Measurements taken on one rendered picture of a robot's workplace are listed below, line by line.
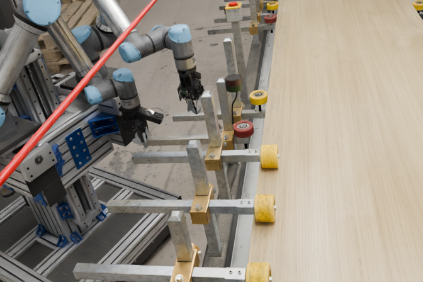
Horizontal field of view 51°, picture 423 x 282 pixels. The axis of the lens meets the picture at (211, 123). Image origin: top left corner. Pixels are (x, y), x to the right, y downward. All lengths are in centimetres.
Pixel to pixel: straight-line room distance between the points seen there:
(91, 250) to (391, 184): 155
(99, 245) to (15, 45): 122
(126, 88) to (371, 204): 97
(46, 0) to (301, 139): 100
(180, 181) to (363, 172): 171
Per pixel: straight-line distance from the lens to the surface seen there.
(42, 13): 156
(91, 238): 249
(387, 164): 155
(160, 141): 185
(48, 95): 207
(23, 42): 160
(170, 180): 302
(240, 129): 173
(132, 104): 177
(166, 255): 255
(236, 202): 132
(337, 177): 148
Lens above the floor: 185
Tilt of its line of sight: 32 degrees down
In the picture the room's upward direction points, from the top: 10 degrees counter-clockwise
